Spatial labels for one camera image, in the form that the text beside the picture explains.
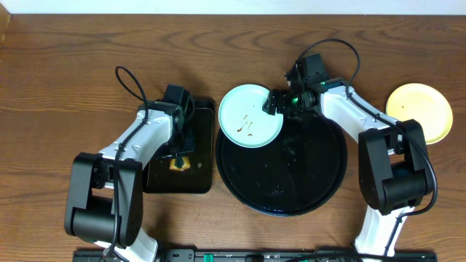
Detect green and yellow sponge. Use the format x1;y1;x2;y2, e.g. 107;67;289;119
169;156;191;172

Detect light blue plate top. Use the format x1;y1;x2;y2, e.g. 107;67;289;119
218;84;283;148

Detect yellow plate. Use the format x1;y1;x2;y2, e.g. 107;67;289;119
386;83;453;145

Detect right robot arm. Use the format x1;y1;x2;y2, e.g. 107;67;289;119
262;78;438;258

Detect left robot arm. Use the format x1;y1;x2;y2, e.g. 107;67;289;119
64;101;195;261

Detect black rectangular tray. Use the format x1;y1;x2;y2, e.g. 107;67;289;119
143;98;215;194

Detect black round tray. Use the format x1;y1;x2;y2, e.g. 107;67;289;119
216;115;347;217

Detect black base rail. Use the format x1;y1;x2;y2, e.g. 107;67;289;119
72;248;438;262

